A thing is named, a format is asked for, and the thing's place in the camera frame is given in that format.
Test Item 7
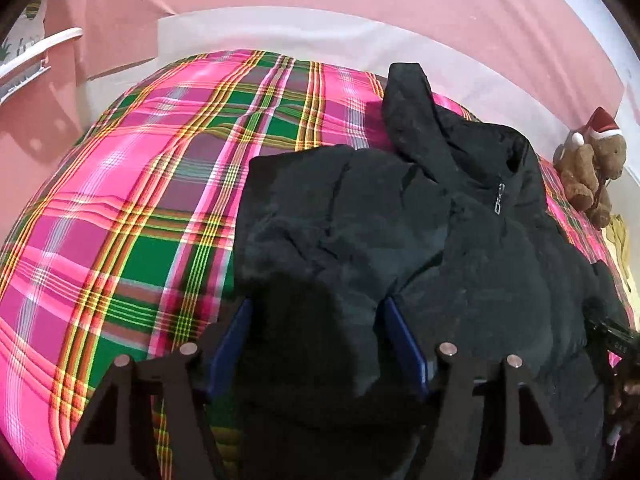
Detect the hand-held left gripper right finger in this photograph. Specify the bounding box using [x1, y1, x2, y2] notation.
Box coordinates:
[381, 296, 586, 480]

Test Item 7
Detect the printed curtain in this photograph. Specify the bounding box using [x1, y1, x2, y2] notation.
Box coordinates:
[0, 0, 51, 101]

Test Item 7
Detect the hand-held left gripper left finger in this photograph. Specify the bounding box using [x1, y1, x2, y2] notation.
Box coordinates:
[56, 298, 253, 480]

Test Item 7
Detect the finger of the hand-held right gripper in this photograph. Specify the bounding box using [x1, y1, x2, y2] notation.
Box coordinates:
[585, 306, 623, 343]

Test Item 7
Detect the brown teddy bear santa hat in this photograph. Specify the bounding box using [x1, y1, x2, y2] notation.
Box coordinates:
[552, 107, 628, 231]

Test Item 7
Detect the yellow cloth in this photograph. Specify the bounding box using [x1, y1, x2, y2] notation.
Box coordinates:
[605, 212, 637, 306]

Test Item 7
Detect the person's right hand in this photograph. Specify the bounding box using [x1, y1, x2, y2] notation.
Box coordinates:
[606, 367, 640, 461]

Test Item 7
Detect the black padded jacket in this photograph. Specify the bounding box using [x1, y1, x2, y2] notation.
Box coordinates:
[232, 62, 638, 480]

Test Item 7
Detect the pink green plaid blanket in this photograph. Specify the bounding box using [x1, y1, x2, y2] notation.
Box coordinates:
[0, 49, 638, 480]

